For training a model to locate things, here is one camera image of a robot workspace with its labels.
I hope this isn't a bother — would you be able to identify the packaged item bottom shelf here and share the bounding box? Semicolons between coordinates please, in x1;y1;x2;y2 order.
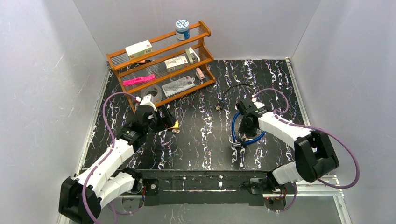
161;76;195;97

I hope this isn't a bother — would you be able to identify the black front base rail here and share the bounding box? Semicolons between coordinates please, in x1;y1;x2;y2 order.
105;168;310;207

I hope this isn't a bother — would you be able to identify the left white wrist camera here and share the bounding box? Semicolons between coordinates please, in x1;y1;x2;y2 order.
135;94;157;112

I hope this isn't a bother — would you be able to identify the white box shelf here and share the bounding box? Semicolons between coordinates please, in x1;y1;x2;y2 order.
164;56;189;72
125;40;153;60

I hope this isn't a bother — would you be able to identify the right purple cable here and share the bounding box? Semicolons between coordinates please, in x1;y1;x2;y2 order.
252;88;361;190

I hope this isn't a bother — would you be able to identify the clear tape roll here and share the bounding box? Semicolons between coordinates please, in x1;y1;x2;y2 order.
141;84;163;104

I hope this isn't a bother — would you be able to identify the brass padlock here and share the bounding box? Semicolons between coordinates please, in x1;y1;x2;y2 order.
174;107;185;129

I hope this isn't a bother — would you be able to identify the blue lidded jar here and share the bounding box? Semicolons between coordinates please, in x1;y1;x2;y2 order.
175;20;190;41

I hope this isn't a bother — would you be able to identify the white box top shelf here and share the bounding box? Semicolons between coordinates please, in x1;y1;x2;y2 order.
125;40;153;60

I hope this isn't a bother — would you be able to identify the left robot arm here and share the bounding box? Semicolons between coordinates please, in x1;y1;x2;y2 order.
58;105;177;224

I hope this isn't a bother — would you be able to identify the black cable padlock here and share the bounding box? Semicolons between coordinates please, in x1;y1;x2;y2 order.
216;84;253;111

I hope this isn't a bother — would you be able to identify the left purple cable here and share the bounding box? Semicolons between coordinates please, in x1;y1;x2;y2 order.
82;92;140;224

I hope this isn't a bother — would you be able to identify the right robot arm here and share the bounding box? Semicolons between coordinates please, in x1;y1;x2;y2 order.
234;99;339;187

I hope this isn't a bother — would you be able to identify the purple cable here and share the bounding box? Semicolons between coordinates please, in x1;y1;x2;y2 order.
82;92;140;224
252;88;361;190

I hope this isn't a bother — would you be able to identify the pink plastic tool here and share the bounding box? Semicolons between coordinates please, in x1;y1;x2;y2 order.
122;74;156;86

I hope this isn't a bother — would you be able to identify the blue cable bike lock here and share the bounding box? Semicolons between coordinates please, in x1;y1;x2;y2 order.
231;112;266;147

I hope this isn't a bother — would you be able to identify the white box middle shelf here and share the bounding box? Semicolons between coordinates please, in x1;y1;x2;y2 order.
164;56;189;72

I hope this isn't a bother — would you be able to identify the orange wooden shelf rack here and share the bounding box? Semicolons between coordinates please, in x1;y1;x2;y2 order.
106;21;216;106

